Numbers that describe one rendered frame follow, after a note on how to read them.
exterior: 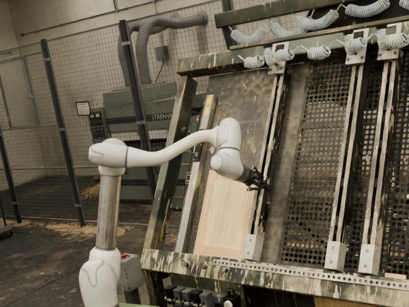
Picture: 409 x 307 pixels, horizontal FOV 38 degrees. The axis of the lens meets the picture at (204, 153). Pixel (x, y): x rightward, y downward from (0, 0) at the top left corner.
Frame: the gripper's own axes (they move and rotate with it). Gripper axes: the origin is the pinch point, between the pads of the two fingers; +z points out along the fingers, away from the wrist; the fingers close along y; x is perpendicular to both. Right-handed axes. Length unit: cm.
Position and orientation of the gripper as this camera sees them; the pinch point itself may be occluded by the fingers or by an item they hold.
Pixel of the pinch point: (265, 186)
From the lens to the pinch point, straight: 301.8
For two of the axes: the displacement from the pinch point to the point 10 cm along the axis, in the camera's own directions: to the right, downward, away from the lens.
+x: -7.6, 0.2, 6.5
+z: 6.2, 3.2, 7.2
